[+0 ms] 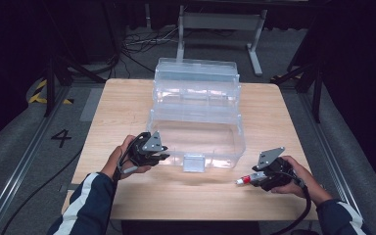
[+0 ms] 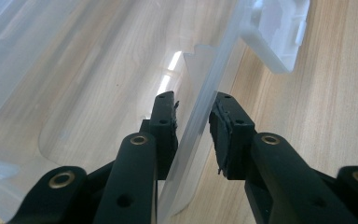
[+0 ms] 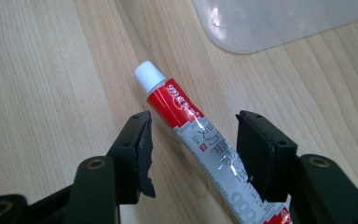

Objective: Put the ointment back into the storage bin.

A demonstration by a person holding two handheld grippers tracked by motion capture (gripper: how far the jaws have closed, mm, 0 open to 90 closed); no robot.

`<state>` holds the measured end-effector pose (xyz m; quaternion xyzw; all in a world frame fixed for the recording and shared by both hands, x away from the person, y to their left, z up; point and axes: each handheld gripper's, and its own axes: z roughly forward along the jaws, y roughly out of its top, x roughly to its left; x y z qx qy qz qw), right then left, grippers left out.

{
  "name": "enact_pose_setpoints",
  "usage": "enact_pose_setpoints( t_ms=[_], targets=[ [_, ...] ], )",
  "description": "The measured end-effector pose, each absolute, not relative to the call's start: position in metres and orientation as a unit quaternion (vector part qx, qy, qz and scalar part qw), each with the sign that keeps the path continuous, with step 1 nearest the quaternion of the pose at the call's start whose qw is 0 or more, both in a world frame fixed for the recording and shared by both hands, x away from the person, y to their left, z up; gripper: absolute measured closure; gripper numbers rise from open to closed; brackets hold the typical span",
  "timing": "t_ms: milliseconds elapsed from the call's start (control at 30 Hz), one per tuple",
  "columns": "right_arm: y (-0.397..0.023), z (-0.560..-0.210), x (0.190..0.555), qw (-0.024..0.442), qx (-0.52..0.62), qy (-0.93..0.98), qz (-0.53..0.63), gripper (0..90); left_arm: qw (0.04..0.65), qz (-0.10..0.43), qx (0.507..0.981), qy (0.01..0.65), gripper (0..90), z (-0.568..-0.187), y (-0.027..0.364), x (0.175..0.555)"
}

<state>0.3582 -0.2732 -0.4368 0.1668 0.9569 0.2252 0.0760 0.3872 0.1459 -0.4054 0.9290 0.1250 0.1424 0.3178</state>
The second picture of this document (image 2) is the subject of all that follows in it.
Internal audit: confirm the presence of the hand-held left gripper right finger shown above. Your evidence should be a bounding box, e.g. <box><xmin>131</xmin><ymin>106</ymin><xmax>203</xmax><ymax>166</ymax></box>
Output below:
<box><xmin>208</xmin><ymin>91</ymin><xmax>358</xmax><ymax>224</ymax></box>

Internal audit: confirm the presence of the clear plastic storage box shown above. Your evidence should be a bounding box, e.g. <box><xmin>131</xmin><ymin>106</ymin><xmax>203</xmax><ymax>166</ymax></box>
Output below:
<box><xmin>0</xmin><ymin>0</ymin><xmax>311</xmax><ymax>224</ymax></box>

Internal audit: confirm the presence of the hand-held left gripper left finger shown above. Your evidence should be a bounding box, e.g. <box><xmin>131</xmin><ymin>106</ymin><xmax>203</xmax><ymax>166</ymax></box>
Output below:
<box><xmin>92</xmin><ymin>90</ymin><xmax>180</xmax><ymax>224</ymax></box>

